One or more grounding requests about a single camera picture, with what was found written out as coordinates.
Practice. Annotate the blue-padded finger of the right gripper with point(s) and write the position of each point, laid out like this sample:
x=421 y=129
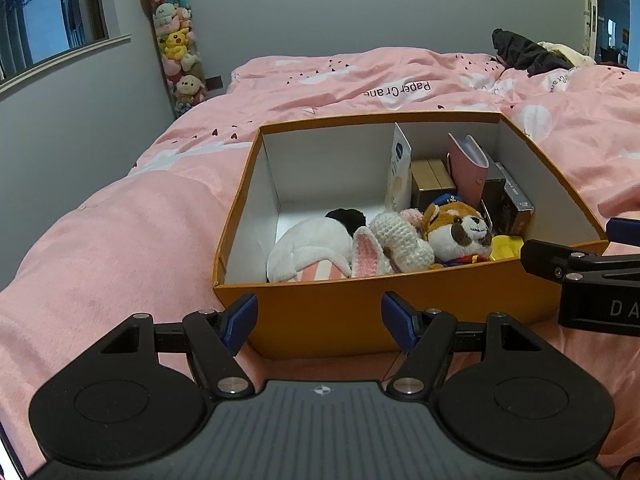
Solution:
x=623 y=231

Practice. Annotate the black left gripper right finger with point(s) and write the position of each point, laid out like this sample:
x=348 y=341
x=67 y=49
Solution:
x=425 y=338

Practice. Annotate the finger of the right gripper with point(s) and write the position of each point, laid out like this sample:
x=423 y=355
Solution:
x=558 y=262

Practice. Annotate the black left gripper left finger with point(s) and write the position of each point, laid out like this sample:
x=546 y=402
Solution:
x=214 y=340

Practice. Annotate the yellow tape measure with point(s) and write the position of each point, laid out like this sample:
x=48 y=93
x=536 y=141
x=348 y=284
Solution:
x=506 y=247

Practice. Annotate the dark small box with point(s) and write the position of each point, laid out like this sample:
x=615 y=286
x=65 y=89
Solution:
x=504 y=205

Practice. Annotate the white crochet plush toy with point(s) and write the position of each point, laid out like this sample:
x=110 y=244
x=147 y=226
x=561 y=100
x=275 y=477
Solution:
x=391 y=243

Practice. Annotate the gold cardboard box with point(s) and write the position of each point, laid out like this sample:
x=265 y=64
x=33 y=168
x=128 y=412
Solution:
x=430 y=179

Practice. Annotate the white black plush toy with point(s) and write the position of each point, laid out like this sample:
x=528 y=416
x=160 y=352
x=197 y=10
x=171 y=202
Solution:
x=316 y=249

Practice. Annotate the orange cardboard storage box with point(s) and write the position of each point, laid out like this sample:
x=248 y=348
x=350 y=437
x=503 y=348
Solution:
x=301 y=170

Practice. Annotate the black clothing pile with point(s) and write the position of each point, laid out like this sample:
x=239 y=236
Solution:
x=518 y=52

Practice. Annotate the hanging plush toy column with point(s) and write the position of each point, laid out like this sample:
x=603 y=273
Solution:
x=177 y=47

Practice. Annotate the white door frame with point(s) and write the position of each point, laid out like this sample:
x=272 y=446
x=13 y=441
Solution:
x=613 y=32

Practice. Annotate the window frame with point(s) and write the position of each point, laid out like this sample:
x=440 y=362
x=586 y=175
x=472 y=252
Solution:
x=41 y=36

